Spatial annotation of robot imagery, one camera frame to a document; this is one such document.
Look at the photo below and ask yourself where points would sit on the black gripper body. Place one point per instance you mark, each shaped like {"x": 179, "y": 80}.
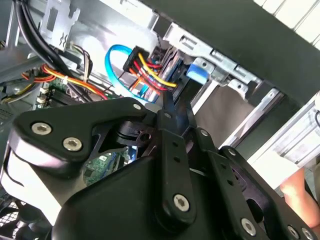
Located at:
{"x": 112, "y": 205}

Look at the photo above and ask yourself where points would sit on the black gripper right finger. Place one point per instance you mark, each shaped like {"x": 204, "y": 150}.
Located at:
{"x": 226, "y": 175}

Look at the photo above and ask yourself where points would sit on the hard disk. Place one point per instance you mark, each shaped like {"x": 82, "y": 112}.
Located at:
{"x": 197, "y": 73}

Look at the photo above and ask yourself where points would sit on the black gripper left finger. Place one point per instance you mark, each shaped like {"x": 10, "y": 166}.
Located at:
{"x": 62, "y": 120}

